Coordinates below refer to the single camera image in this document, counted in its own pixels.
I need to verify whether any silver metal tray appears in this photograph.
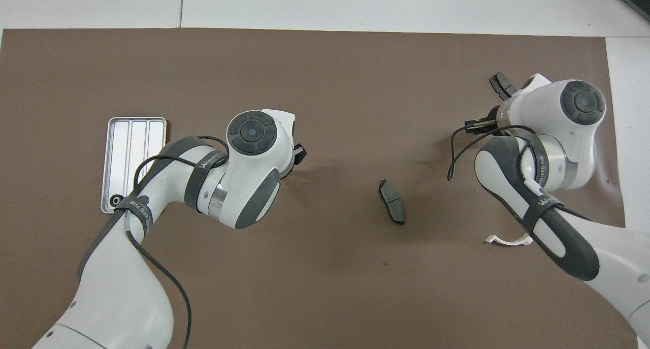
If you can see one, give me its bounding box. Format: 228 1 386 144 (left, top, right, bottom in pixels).
100 117 168 215

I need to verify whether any short dark grey brake pad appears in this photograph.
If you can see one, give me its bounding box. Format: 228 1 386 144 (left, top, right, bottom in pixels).
489 72 518 98

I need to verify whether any long dark grey brake pad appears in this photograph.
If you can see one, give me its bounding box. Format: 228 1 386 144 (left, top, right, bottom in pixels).
378 179 406 226

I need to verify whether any brown table mat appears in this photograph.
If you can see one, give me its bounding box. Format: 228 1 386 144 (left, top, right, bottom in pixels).
0 28 626 349

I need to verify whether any white curved plastic bracket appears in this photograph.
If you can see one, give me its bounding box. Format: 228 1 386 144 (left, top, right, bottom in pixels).
485 231 534 246

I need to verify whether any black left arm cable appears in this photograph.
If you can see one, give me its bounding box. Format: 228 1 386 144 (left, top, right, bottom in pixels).
124 136 229 349

